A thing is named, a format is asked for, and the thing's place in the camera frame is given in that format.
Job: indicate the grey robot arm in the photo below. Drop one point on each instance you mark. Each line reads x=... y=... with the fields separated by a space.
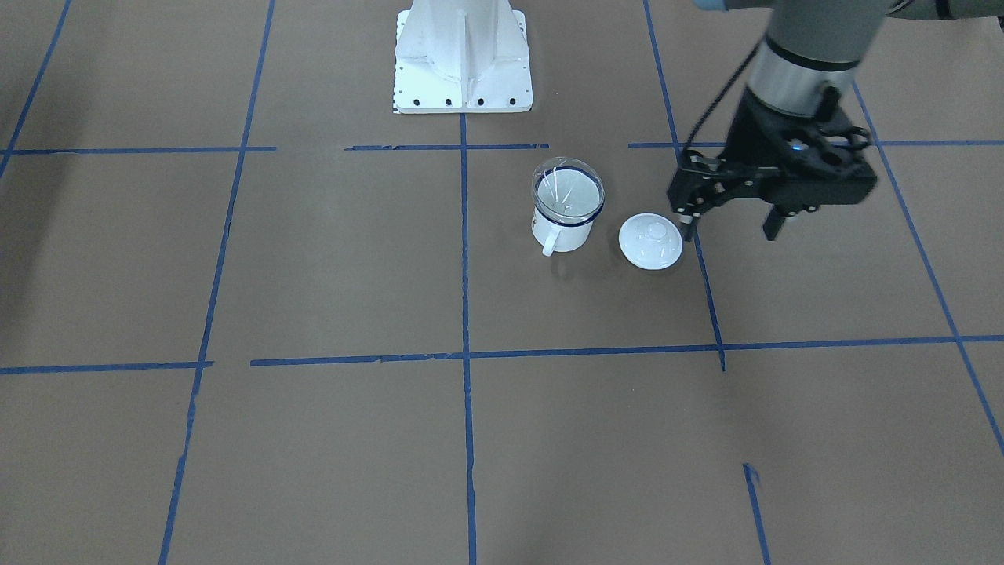
x=810 y=44

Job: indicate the clear plastic funnel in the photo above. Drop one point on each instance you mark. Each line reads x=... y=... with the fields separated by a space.
x=567 y=191

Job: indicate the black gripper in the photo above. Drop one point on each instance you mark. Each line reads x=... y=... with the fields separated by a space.
x=754 y=136

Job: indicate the blue tape line crosswise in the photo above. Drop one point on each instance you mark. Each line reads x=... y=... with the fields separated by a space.
x=507 y=354

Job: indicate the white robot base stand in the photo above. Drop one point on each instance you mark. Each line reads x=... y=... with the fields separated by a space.
x=461 y=56

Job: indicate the white mug lid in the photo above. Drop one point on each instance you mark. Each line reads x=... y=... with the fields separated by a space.
x=650 y=241

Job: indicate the white enamel mug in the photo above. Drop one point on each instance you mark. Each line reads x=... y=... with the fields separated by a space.
x=555 y=238

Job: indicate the blue tape line lengthwise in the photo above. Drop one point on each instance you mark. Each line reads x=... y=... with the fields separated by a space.
x=472 y=533

